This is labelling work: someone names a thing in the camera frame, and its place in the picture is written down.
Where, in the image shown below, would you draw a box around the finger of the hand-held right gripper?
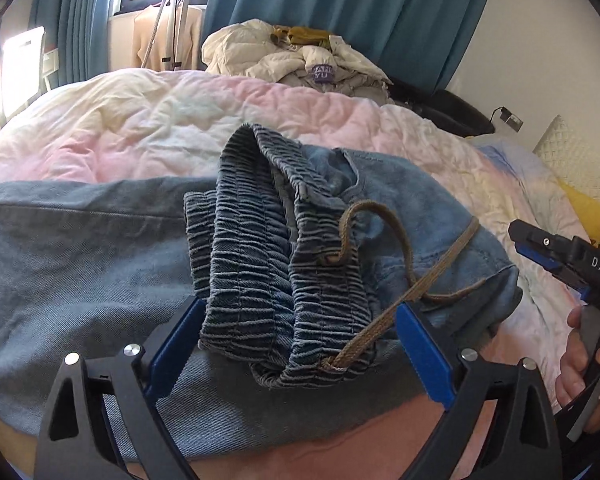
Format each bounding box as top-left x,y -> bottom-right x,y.
508,220 -> 576,263
512,242 -> 591,305

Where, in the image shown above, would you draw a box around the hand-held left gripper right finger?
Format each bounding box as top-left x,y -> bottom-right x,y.
395,300 -> 563,480

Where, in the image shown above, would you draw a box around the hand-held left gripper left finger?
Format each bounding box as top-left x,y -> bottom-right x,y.
32,295 -> 208,480

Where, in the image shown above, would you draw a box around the blue denim pants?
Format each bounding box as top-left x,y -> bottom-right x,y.
0,122 -> 523,466

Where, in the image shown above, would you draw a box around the person's right hand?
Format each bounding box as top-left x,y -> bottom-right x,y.
555,305 -> 600,436

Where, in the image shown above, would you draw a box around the yellow pillow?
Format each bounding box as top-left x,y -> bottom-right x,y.
557,180 -> 600,246

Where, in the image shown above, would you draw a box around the white waffle pillow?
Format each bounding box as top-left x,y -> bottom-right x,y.
532,114 -> 600,206

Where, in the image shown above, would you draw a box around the pink and cream quilt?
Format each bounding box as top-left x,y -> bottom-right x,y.
0,70 -> 596,480

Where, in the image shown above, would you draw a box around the wide teal curtain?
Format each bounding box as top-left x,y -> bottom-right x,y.
202,0 -> 498,93

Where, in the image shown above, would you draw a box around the white puffer jacket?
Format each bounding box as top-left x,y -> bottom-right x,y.
201,19 -> 396,106

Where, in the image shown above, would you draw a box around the mustard yellow cloth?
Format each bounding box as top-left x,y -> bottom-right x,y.
272,25 -> 341,48

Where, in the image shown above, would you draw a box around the metal tripod stand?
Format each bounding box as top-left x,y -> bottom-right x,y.
140,0 -> 206,73

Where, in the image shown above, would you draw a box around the beige sweater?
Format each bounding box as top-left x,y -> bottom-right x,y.
132,4 -> 206,73

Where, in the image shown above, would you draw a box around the white chair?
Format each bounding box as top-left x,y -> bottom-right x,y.
0,26 -> 48,118

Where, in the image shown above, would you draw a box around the narrow teal curtain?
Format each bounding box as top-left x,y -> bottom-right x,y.
30,0 -> 126,91

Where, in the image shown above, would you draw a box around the white wall unit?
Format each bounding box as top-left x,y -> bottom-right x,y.
42,47 -> 61,81

